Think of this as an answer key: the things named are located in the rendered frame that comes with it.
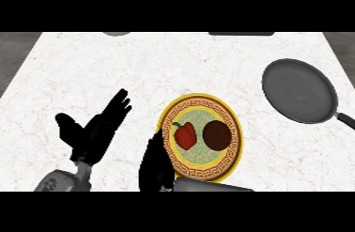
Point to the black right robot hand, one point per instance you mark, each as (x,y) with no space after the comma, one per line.
(154,167)

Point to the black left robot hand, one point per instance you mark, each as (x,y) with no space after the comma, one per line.
(94,132)

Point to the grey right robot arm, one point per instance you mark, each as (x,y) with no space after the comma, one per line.
(207,185)

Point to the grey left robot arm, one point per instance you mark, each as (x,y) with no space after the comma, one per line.
(63,181)

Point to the red bell pepper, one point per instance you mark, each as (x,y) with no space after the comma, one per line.
(185,136)

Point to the yellow patterned plate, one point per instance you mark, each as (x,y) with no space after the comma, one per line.
(202,135)

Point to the grey frying pan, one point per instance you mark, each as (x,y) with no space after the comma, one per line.
(300,91)

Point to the dark brown round food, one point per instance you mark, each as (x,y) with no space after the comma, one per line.
(216,135)

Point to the grey rounded object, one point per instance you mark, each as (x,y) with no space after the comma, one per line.
(115,33)

